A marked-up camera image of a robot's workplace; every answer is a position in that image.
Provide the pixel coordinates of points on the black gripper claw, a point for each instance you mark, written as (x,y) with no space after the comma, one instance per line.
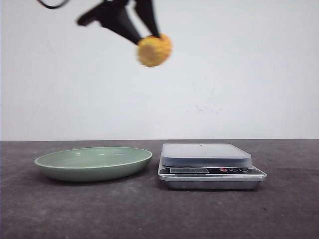
(113,16)
(144,9)

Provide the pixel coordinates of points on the silver digital kitchen scale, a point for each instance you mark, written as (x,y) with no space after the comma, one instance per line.
(212,166)

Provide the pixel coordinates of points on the yellow corn cob piece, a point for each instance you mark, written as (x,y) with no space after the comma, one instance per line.
(153,51)

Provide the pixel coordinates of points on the green shallow plate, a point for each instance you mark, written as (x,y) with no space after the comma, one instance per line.
(93,164)

